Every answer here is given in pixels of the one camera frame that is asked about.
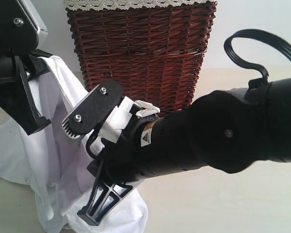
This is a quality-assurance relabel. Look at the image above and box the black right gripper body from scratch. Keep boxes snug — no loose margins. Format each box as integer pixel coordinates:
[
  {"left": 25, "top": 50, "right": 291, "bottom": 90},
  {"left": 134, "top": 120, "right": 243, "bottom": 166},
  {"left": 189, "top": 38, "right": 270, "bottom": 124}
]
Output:
[{"left": 86, "top": 106, "right": 158, "bottom": 183}]

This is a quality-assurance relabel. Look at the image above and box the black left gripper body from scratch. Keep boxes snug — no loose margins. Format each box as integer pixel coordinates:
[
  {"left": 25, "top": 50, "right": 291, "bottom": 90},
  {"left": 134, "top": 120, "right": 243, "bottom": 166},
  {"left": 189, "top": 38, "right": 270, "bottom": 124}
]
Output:
[{"left": 0, "top": 48, "right": 54, "bottom": 112}]

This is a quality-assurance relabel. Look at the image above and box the white t-shirt with red lettering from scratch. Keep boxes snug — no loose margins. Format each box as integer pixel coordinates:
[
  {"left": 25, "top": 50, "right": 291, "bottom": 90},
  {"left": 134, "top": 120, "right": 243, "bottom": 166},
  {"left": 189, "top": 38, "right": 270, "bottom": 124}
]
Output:
[{"left": 0, "top": 55, "right": 148, "bottom": 233}]

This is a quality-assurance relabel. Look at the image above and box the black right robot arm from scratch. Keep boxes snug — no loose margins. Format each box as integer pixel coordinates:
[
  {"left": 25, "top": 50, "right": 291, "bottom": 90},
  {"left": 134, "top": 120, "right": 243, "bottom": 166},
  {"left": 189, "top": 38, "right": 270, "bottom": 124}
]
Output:
[{"left": 77, "top": 78, "right": 291, "bottom": 226}]

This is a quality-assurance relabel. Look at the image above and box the brown wicker basket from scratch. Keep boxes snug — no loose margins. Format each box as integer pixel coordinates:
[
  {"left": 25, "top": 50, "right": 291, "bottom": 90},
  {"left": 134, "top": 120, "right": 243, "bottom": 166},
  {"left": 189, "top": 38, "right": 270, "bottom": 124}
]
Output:
[{"left": 67, "top": 1, "right": 217, "bottom": 114}]

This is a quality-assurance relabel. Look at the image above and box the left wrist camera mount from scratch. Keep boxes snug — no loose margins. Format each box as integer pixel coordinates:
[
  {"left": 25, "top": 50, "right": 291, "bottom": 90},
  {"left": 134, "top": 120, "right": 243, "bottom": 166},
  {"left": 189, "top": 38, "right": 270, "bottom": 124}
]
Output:
[{"left": 0, "top": 0, "right": 48, "bottom": 58}]

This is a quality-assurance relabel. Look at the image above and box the black ribbed cable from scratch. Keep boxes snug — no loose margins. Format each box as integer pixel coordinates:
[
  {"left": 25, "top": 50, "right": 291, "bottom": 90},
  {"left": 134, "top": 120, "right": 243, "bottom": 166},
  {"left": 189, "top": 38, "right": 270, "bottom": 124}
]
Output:
[{"left": 223, "top": 29, "right": 291, "bottom": 81}]

